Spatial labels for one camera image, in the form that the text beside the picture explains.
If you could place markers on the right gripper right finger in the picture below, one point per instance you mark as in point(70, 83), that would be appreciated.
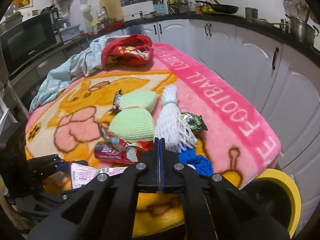
point(213, 207)

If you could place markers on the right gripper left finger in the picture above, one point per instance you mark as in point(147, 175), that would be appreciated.
point(104, 208)

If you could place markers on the pink white paper packet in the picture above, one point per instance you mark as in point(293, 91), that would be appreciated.
point(82, 175)

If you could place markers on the blue wrapper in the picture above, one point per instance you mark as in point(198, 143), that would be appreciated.
point(199, 163)

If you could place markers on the red snack wrapper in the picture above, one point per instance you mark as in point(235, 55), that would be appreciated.
point(113, 149)

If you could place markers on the brown chocolate bar wrapper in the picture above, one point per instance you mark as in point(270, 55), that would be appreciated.
point(116, 102)

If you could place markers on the yellow rimmed trash bin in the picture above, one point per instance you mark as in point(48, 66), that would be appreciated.
point(279, 195)

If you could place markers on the green foil candy wrapper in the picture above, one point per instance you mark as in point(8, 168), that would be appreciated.
point(195, 122)

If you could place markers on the white yarn tassel bundle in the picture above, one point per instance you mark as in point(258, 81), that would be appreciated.
point(170, 124)

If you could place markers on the light blue patterned cloth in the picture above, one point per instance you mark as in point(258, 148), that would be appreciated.
point(78, 65)

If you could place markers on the black microwave oven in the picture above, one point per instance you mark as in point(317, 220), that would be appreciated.
point(26, 40)

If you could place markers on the red embroidered cloth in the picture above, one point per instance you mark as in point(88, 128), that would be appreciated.
point(133, 51)

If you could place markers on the large steel stockpot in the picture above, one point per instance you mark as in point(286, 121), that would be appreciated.
point(303, 32)

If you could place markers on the small steel canister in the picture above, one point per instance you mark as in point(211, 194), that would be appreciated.
point(251, 13)

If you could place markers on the black wok pan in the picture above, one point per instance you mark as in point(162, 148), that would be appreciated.
point(221, 8)

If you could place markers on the wooden cutting board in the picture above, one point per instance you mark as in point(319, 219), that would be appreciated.
point(113, 8)

